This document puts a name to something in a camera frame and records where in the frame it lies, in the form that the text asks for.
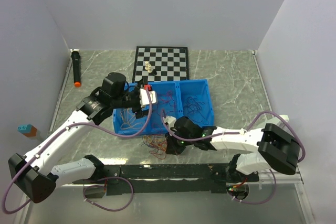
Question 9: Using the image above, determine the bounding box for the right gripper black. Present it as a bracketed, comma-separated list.
[165, 127, 196, 155]

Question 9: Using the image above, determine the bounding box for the red yellow cable bundle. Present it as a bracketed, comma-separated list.
[141, 134, 169, 161]

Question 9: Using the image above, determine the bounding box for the yellow orange thin cable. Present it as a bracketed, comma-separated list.
[119, 108, 145, 131]

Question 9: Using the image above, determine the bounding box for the purple thin cable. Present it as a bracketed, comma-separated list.
[183, 94, 211, 125]

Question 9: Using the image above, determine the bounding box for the blue three-compartment plastic bin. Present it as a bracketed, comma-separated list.
[113, 80, 215, 135]

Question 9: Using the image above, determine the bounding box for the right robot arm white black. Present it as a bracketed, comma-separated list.
[161, 115, 300, 181]

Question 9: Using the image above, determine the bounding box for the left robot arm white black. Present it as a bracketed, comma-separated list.
[8, 72, 158, 203]

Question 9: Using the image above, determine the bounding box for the cream chess piece front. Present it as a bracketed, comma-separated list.
[146, 64, 153, 73]

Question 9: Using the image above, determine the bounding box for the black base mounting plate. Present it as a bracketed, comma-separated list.
[72, 163, 260, 196]

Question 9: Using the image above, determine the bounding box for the black white chessboard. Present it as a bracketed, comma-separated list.
[132, 46, 190, 82]

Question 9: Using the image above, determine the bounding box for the black marker orange cap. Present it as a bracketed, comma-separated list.
[71, 50, 81, 88]

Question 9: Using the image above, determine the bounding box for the blue brown toy block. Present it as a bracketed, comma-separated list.
[17, 124, 43, 142]

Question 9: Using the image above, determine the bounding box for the white grey stand device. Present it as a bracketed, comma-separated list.
[272, 115, 289, 128]

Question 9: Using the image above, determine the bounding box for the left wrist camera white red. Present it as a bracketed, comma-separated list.
[140, 84, 158, 108]

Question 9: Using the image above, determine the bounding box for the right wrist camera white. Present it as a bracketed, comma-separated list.
[161, 115, 176, 134]

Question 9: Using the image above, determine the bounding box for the aluminium frame rail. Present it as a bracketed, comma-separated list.
[14, 172, 314, 223]

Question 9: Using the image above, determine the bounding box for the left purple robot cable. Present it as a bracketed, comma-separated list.
[1, 90, 153, 214]

